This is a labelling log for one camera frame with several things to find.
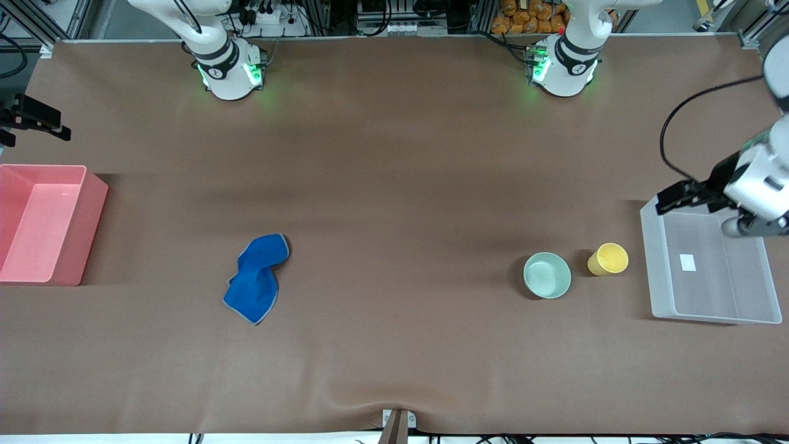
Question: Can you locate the blue cloth with grey hem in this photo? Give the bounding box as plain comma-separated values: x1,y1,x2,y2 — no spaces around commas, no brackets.
223,233,291,326

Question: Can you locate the pink plastic bin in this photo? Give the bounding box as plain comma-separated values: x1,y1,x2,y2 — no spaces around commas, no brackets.
0,164,110,286

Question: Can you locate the aluminium frame profile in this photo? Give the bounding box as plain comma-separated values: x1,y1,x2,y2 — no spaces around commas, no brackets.
737,25,789,50

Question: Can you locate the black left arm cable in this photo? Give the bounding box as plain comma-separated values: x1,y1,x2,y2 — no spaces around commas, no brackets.
660,75,765,184

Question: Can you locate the brown post with grey bracket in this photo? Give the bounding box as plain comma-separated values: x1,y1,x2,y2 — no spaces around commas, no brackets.
381,408,418,444

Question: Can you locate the white power strip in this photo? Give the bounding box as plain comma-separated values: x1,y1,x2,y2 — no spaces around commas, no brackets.
237,0,309,38

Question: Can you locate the yellow cup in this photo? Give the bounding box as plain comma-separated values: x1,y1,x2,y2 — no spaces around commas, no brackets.
587,242,629,276

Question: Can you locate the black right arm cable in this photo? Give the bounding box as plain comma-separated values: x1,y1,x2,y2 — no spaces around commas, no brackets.
173,0,204,35

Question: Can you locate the pile of orange packets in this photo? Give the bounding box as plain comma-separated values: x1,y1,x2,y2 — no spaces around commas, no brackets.
491,0,571,35

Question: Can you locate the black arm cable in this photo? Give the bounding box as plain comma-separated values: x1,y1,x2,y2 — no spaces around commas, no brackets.
173,0,204,35
660,75,765,184

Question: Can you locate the grey socket strip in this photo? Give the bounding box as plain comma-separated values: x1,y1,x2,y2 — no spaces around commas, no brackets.
359,18,448,36

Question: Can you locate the brown table cover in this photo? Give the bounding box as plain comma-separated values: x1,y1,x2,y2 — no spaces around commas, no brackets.
0,34,789,435

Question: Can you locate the clear plastic bin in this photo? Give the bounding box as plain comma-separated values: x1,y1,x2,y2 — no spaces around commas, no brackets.
640,196,783,325

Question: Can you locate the pale green bowl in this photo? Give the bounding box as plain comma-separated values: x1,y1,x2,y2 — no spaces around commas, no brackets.
523,252,572,300

